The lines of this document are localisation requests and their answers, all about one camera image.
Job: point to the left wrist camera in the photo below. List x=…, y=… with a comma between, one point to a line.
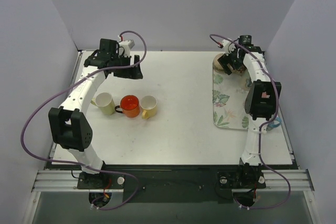
x=127, y=45

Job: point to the tall seahorse mug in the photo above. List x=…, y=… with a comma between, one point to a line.
x=245, y=81

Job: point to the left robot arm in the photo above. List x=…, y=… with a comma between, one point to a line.
x=69, y=127

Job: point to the aluminium rail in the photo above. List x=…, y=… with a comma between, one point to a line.
x=62, y=181

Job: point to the beige round mug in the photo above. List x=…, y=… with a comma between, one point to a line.
x=217, y=65

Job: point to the light green mug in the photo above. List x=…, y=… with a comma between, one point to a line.
x=104, y=101

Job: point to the floral serving tray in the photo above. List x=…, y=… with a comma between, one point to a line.
x=229, y=102

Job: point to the yellow mug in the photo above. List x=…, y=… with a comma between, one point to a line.
x=148, y=105

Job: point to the orange mug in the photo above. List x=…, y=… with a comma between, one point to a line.
x=129, y=106

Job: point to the blue glazed mug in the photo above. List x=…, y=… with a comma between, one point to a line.
x=274, y=124

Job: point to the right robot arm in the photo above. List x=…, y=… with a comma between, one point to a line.
x=262, y=102

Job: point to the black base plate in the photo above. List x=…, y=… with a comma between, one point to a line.
x=173, y=184

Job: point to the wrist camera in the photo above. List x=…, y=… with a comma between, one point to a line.
x=228, y=46
x=127, y=45

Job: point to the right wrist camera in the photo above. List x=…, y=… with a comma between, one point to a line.
x=228, y=46

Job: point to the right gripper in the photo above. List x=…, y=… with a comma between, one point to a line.
x=227, y=62

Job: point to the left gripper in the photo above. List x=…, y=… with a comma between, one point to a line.
x=132, y=67

